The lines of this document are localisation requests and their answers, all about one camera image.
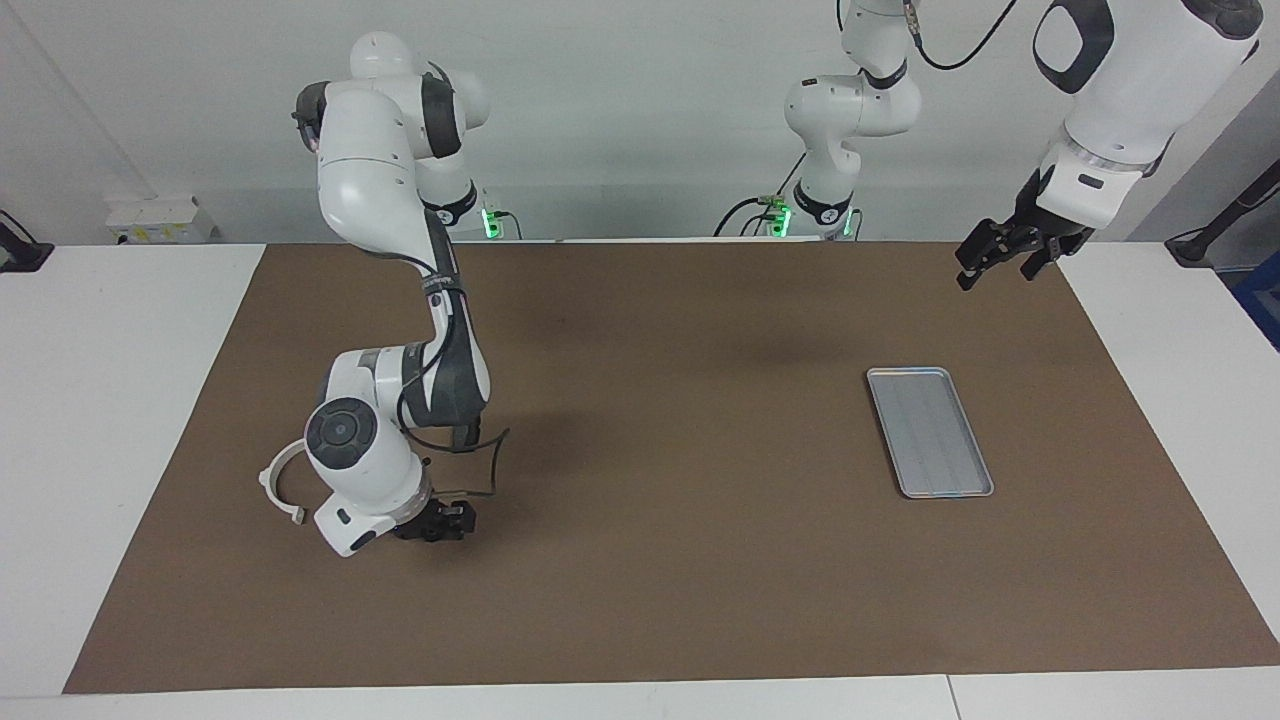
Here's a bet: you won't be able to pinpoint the silver metal tray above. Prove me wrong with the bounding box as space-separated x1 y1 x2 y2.
866 367 995 500

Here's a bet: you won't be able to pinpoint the blue crate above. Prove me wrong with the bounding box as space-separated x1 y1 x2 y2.
1232 250 1280 351

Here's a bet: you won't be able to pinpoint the brown table mat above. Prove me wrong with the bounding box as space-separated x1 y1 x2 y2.
62 240 1280 696

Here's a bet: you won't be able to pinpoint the black table clamp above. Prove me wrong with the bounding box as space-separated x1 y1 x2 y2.
0 210 56 273

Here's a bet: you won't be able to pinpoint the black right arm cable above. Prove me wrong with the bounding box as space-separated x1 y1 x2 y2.
398 370 512 501

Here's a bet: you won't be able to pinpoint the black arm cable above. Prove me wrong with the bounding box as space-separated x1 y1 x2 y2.
903 0 1021 72
398 370 512 501

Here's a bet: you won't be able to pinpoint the white curved plastic bracket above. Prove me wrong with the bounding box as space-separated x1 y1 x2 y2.
258 440 311 526

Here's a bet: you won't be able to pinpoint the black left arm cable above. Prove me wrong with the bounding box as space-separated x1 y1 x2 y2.
903 0 1021 72

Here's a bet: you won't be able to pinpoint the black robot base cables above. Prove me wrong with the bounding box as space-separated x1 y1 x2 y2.
713 150 811 238

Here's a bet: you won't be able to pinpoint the white wall socket box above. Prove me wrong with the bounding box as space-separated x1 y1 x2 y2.
105 195 218 245

